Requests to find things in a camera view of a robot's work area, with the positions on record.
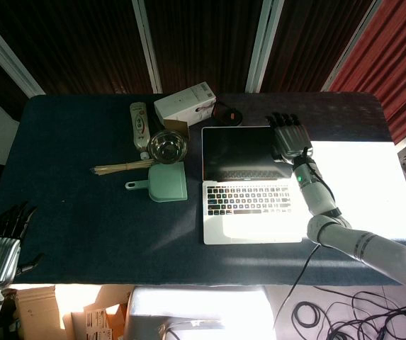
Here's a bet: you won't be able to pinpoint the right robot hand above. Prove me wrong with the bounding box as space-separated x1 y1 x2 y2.
265 112 315 166

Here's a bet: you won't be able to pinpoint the silver laptop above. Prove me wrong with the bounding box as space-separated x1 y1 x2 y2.
201 125 303 246

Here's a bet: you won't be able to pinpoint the black red pouch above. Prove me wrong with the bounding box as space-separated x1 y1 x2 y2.
210 101 243 127

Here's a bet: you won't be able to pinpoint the brown cardboard box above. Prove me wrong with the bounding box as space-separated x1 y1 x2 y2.
11 285 135 340

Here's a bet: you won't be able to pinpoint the small brown cardboard piece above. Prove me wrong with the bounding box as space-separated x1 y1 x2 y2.
162 118 191 140

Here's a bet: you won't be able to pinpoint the white cardboard box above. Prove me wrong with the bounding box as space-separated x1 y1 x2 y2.
153 81 217 127

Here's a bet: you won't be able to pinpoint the steel bowl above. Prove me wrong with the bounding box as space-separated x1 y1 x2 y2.
147 129 190 165

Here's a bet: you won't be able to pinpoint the dark blue table cloth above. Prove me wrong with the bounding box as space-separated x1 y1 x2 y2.
0 92 406 287

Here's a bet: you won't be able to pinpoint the green plastic dustpan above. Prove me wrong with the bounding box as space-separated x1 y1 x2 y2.
124 161 189 203

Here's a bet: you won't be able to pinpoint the plastic drink bottle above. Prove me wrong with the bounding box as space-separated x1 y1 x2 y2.
129 101 152 159

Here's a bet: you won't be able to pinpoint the bundle of bamboo skewers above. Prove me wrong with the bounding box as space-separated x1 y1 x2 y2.
89 158 156 176

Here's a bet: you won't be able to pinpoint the black cables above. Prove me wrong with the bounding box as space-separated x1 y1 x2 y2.
272 243 406 340

